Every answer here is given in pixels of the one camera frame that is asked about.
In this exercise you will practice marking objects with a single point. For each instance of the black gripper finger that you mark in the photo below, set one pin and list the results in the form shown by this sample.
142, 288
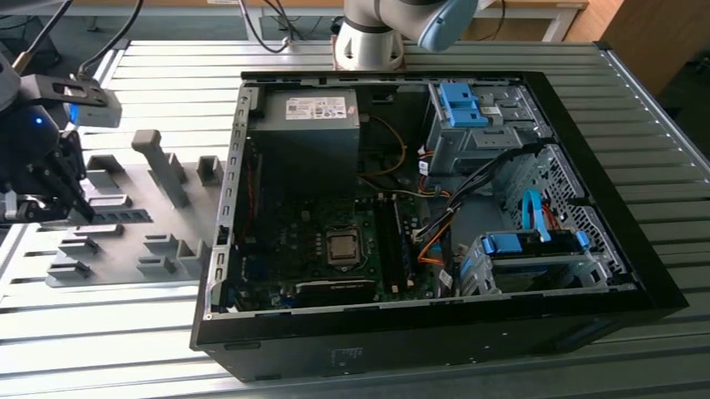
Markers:
39, 208
73, 158

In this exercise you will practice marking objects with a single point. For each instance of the grey parts rack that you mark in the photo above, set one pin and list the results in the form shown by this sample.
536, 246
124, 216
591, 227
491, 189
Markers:
128, 187

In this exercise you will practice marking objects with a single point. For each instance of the grey power supply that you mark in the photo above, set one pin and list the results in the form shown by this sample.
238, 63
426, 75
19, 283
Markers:
310, 158

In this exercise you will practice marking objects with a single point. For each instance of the green motherboard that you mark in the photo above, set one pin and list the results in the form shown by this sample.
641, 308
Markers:
289, 249

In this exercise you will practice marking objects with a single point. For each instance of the CPU socket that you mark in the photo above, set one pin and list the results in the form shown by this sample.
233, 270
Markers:
344, 229

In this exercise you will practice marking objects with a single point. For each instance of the silver CPU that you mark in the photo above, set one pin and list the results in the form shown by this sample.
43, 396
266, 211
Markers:
344, 247

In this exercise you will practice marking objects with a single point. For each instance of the black graphics card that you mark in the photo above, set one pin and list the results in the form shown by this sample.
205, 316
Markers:
333, 291

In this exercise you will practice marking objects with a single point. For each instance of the blue drive latch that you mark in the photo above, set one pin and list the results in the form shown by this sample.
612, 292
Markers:
461, 112

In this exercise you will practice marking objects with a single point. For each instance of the black PC case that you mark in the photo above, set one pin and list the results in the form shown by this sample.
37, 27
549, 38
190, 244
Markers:
389, 345

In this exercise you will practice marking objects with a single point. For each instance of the metal drive cage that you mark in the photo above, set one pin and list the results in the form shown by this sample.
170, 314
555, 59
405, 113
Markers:
483, 145

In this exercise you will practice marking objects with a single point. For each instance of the hard disk in blue carrier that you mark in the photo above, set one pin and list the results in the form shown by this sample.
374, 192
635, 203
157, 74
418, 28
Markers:
503, 243

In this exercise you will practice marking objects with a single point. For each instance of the metal disk bay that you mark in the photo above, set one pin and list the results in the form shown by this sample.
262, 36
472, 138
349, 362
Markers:
555, 262

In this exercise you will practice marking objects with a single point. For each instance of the brown wooden cabinet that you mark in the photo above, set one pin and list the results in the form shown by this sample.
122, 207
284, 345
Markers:
655, 41

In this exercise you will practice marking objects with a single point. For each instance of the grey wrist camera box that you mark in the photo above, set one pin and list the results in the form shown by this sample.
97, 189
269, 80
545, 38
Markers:
101, 114

